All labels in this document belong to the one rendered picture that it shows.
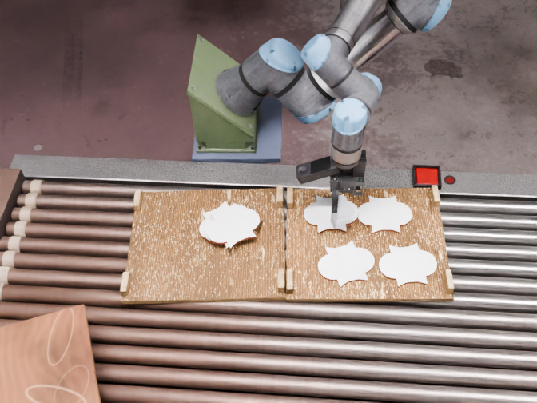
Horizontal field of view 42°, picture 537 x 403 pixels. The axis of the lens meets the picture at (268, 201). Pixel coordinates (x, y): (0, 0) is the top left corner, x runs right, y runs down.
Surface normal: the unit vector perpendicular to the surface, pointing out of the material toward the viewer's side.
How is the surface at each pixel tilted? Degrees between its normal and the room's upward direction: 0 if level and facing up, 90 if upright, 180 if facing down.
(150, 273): 0
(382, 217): 0
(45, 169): 0
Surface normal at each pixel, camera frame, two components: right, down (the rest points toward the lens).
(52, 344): -0.04, -0.61
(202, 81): 0.68, -0.43
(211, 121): -0.05, 0.79
